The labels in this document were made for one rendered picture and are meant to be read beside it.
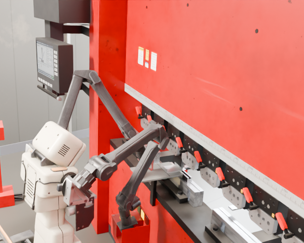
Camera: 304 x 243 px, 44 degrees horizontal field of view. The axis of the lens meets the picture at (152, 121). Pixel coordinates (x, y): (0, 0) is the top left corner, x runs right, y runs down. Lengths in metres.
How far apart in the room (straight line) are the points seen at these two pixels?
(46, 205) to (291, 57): 1.21
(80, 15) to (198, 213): 1.65
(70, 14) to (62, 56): 0.31
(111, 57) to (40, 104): 2.29
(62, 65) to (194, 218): 1.49
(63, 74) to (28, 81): 1.98
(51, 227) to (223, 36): 1.19
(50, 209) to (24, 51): 3.13
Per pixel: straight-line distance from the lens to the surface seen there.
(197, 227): 1.99
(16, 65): 4.72
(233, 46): 1.68
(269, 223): 1.63
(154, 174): 2.18
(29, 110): 4.91
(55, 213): 1.88
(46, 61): 3.06
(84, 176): 1.65
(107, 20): 2.77
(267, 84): 1.51
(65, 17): 2.83
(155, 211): 2.33
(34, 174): 1.77
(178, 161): 2.25
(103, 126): 2.93
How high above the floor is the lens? 1.99
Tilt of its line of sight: 19 degrees down
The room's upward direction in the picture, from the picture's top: 3 degrees clockwise
